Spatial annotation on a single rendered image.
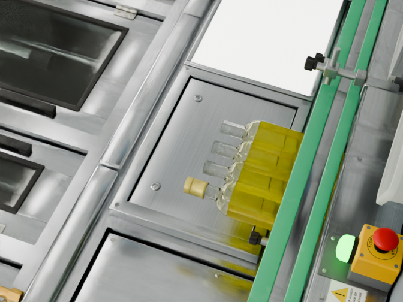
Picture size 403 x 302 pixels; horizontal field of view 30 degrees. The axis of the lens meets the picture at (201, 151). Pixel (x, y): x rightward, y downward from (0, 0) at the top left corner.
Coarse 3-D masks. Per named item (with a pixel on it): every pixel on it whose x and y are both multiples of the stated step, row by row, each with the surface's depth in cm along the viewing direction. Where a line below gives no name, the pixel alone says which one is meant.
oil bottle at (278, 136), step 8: (256, 120) 159; (248, 128) 158; (256, 128) 157; (264, 128) 158; (272, 128) 158; (280, 128) 158; (248, 136) 157; (256, 136) 156; (264, 136) 156; (272, 136) 156; (280, 136) 156; (288, 136) 157; (296, 136) 157; (272, 144) 156; (280, 144) 155; (288, 144) 155; (296, 144) 155; (296, 152) 155
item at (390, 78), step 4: (400, 32) 163; (400, 36) 163; (400, 40) 163; (396, 44) 162; (396, 48) 161; (396, 52) 160; (392, 60) 159; (392, 64) 158; (388, 76) 156; (392, 76) 152; (388, 80) 153
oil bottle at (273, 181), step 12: (228, 168) 152; (240, 168) 151; (252, 168) 151; (264, 168) 151; (228, 180) 151; (240, 180) 149; (252, 180) 149; (264, 180) 149; (276, 180) 149; (276, 192) 148
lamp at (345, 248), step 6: (342, 240) 120; (348, 240) 120; (354, 240) 120; (342, 246) 120; (348, 246) 119; (354, 246) 119; (336, 252) 121; (342, 252) 119; (348, 252) 119; (354, 252) 119; (342, 258) 120; (348, 258) 120
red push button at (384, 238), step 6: (378, 228) 117; (384, 228) 117; (378, 234) 116; (384, 234) 116; (390, 234) 116; (396, 234) 116; (378, 240) 115; (384, 240) 115; (390, 240) 115; (396, 240) 115; (378, 246) 115; (384, 246) 115; (390, 246) 115; (396, 246) 115
